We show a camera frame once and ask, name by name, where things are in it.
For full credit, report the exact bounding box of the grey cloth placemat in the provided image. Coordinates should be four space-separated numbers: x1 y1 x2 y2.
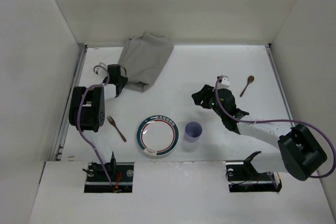
118 32 174 92

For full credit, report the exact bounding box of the brown wooden spoon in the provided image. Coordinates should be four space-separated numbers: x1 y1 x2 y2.
239 76 255 97

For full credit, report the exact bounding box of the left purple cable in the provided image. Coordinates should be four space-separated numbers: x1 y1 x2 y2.
77 62 119 187

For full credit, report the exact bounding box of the lilac plastic cup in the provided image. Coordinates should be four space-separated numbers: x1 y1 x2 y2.
184 122 203 143

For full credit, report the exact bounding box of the left aluminium table rail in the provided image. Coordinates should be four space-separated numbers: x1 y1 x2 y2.
50 43 87 161

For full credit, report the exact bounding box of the purple cable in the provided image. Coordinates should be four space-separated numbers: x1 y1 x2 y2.
215 77 336 179
77 62 119 187

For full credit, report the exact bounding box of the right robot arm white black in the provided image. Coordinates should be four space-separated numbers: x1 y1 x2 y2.
191 84 327 181

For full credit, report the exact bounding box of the aluminium table rail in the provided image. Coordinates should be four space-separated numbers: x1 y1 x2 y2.
265 44 292 119
50 43 87 161

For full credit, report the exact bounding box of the white plate green red rim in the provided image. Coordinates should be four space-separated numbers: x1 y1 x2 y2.
136 115 180 158

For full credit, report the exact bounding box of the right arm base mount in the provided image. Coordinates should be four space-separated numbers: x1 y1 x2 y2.
225 162 282 193

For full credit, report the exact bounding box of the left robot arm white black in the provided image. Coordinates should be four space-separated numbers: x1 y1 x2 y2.
69 63 128 177

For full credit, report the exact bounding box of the brown wooden fork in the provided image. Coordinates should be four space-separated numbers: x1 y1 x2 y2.
107 115 127 142

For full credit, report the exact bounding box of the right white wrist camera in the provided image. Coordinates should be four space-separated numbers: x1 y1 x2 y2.
218 75 230 89

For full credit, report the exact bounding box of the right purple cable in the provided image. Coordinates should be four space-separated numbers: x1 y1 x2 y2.
215 77 336 179

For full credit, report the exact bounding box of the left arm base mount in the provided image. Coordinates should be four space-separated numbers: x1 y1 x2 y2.
82 163 134 194

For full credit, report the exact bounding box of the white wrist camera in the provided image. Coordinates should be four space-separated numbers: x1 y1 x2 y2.
93 62 108 83
218 75 230 89

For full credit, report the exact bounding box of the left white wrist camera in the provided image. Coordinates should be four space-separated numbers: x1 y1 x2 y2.
93 62 108 83

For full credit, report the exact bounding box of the right aluminium table rail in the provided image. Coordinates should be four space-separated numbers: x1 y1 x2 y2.
265 44 292 119

